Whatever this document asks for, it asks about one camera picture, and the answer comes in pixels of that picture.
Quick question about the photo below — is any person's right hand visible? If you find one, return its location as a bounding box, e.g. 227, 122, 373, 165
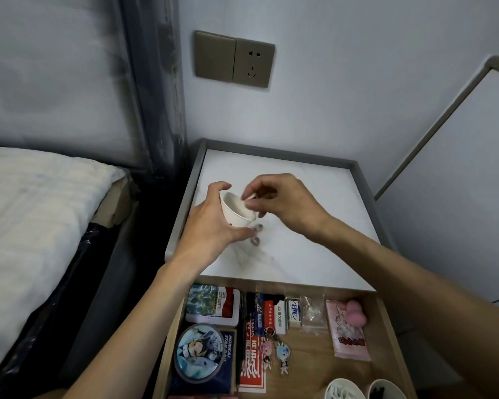
241, 173, 333, 242

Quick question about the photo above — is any person's left hand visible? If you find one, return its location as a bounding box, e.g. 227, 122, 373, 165
171, 181, 254, 273

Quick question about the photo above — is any white paper cup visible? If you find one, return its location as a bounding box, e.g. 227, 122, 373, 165
219, 191, 258, 228

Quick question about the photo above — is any person's right forearm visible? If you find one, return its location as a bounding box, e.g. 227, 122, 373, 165
316, 215, 499, 399

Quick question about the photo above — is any person's left forearm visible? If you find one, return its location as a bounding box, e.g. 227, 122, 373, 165
62, 257, 205, 399

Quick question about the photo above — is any grey nightstand with marble top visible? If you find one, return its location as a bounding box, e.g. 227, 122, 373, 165
164, 139, 400, 293

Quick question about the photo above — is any blue and red box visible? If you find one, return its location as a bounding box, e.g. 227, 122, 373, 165
248, 292, 276, 326

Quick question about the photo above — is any white and green box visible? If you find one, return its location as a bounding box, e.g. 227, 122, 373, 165
273, 300, 288, 335

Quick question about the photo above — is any small white eraser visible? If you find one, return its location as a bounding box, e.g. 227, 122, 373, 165
286, 298, 302, 329

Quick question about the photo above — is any clear plastic bag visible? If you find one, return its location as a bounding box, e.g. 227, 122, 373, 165
301, 294, 329, 336

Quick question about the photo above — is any round cartoon badge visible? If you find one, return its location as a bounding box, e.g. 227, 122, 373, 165
173, 323, 228, 373

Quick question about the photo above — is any red printed packet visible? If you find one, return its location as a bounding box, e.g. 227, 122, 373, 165
237, 319, 268, 393

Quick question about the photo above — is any brown cardboard piece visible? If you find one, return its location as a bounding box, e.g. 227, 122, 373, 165
92, 169, 134, 229

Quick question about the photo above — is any pink makeup sponge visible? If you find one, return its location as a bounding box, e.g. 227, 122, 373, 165
344, 299, 363, 325

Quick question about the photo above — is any dark blue box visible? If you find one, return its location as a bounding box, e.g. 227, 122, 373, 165
169, 326, 238, 396

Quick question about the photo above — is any wooden drawer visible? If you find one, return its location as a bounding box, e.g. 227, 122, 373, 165
152, 276, 418, 399

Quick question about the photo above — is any pink printed packet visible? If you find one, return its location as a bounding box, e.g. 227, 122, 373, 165
325, 299, 371, 362

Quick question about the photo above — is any white cup with sticks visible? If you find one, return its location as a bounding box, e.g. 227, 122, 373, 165
324, 378, 367, 399

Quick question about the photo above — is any white cabinet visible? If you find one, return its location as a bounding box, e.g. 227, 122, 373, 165
374, 55, 499, 316

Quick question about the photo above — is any black plastic sheet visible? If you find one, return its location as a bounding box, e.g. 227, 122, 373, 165
0, 222, 121, 399

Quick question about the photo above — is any white bed mattress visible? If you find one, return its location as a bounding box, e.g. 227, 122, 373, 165
0, 145, 126, 376

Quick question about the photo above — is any white cup with dark contents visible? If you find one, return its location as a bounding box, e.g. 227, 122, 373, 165
366, 379, 407, 399

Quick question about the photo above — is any grey padded headboard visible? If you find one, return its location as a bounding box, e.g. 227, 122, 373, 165
0, 0, 188, 179

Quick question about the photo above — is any pink-haired acrylic keychain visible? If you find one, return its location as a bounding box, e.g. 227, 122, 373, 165
259, 328, 275, 371

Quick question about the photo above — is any blue-haired acrylic keychain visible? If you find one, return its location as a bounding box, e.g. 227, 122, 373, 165
274, 341, 292, 377

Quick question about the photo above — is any bronze wall socket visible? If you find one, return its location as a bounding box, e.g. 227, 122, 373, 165
233, 38, 276, 89

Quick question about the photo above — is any bronze wall switch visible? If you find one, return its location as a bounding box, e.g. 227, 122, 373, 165
193, 30, 237, 83

